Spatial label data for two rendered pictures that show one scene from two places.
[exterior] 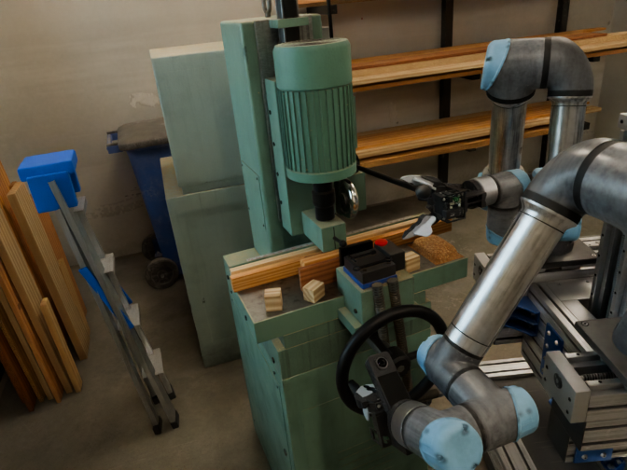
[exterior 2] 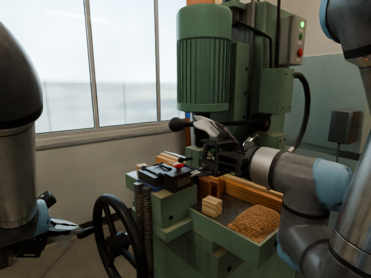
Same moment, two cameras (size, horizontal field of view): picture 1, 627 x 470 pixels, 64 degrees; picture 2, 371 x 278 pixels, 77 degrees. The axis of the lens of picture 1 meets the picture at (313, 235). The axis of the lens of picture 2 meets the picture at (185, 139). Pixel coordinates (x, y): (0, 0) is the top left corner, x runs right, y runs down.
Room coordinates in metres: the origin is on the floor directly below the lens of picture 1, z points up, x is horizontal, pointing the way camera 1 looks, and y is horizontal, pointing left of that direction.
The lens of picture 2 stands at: (0.84, -0.76, 1.24)
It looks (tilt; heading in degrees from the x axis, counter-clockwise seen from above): 13 degrees down; 68
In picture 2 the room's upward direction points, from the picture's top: straight up
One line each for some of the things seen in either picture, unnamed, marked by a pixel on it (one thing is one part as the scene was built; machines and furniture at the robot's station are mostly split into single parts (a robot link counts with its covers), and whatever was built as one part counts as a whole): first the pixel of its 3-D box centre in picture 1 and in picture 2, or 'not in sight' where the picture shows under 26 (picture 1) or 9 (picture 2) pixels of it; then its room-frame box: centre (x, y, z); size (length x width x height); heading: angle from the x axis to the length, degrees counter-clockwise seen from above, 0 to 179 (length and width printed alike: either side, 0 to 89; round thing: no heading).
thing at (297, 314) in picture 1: (358, 287); (186, 202); (1.11, -0.10, 0.87); 0.61 x 0.30 x 0.06; 110
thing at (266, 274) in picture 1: (349, 251); (214, 181); (1.22, -0.09, 0.92); 0.67 x 0.02 x 0.04; 110
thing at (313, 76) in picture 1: (316, 111); (203, 63); (1.20, -0.04, 1.32); 0.18 x 0.18 x 0.31
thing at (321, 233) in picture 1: (324, 230); (205, 156); (1.22, -0.03, 0.99); 0.14 x 0.07 x 0.09; 20
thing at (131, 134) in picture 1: (177, 199); not in sight; (2.97, 0.82, 0.48); 0.64 x 0.54 x 0.97; 108
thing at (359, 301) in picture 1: (374, 287); (165, 197); (1.03, -0.13, 0.92); 0.15 x 0.13 x 0.09; 110
